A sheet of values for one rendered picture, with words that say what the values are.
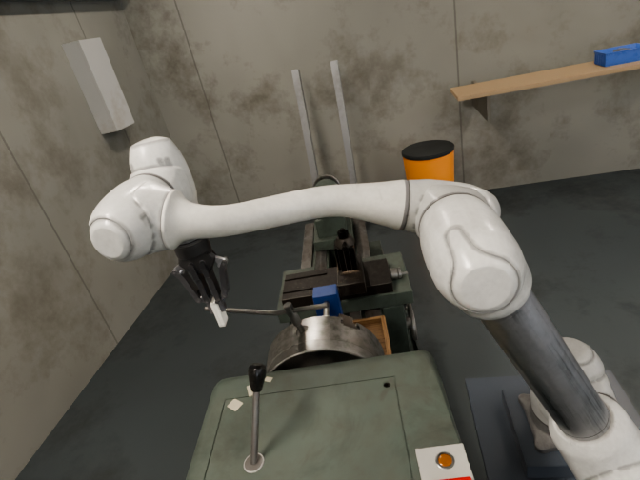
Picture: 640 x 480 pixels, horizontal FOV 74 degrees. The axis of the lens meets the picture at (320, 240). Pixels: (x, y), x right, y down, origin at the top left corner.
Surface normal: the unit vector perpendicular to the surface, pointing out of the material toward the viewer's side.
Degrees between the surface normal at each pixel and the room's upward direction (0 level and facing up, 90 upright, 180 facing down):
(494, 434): 0
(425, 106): 90
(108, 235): 88
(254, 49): 90
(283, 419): 0
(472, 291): 84
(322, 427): 0
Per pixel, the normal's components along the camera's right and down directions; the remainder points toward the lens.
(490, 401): -0.21, -0.86
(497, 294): -0.13, 0.40
